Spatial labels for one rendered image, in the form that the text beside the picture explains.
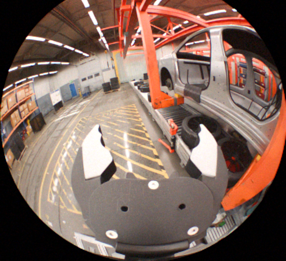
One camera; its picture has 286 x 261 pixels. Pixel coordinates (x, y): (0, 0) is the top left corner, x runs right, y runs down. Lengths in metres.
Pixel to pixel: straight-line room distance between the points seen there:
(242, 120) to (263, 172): 0.69
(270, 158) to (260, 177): 0.11
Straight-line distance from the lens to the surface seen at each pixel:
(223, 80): 1.19
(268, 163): 0.55
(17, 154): 6.46
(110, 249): 1.31
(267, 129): 1.06
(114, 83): 7.58
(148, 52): 1.76
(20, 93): 10.24
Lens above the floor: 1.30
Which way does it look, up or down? 29 degrees down
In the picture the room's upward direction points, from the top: 9 degrees counter-clockwise
